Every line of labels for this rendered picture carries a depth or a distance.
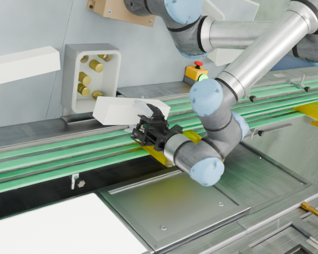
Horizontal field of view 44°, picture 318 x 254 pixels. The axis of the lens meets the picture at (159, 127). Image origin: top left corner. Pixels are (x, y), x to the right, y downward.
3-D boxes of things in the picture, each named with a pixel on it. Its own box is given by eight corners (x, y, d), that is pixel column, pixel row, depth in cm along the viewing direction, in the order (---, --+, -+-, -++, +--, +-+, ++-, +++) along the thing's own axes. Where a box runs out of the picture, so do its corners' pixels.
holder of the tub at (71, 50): (59, 117, 144) (69, 126, 139) (65, 44, 132) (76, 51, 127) (99, 111, 155) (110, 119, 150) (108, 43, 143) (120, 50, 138)
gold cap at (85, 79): (76, 72, 138) (83, 76, 135) (85, 71, 140) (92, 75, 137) (75, 81, 139) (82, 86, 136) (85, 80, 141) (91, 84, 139)
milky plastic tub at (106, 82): (60, 104, 141) (71, 115, 136) (65, 43, 132) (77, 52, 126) (101, 99, 152) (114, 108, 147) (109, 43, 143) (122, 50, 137)
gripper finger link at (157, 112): (148, 99, 113) (164, 120, 108) (152, 100, 114) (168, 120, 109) (141, 112, 115) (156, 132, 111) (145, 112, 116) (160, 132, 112)
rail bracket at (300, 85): (284, 82, 211) (306, 92, 202) (289, 69, 208) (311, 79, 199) (288, 82, 213) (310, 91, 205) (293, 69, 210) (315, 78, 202)
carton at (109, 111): (97, 96, 112) (109, 105, 108) (158, 99, 129) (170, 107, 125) (92, 115, 114) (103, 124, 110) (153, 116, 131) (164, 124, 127)
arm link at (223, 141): (244, 109, 93) (213, 141, 91) (254, 135, 101) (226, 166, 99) (220, 96, 98) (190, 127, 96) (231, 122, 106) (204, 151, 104)
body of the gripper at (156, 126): (136, 112, 107) (164, 132, 100) (159, 112, 113) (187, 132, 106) (128, 137, 110) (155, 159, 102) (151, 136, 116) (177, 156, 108)
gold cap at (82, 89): (75, 83, 140) (82, 87, 137) (85, 82, 142) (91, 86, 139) (74, 92, 141) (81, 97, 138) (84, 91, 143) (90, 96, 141)
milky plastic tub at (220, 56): (206, 23, 173) (220, 29, 167) (240, 16, 185) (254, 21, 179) (201, 61, 182) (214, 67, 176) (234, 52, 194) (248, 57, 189)
